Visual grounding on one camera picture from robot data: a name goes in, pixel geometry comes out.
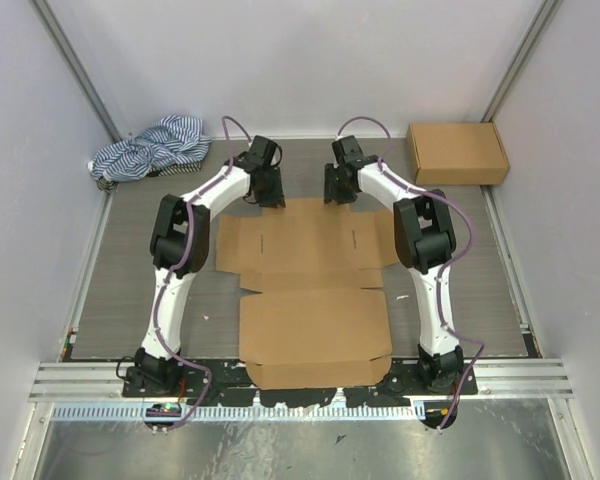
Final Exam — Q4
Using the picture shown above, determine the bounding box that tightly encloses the brown cardboard box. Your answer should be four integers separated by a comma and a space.
216, 198, 397, 390
406, 122, 509, 186

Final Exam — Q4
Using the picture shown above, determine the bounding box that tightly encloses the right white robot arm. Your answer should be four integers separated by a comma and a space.
324, 135, 464, 395

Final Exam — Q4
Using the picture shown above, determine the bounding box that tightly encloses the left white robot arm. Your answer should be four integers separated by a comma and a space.
131, 136, 286, 397

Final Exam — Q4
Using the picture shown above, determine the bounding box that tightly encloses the folded brown cardboard box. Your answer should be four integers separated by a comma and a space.
406, 122, 509, 186

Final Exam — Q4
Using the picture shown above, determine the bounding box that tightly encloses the blue striped cloth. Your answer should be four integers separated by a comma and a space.
87, 115, 212, 191

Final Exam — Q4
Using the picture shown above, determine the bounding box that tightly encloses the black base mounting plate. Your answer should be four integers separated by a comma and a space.
122, 357, 478, 408

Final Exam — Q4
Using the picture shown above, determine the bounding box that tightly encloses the aluminium front rail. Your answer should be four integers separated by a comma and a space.
29, 357, 574, 402

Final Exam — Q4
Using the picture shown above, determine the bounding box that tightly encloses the slotted cable duct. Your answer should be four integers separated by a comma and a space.
51, 402, 425, 423

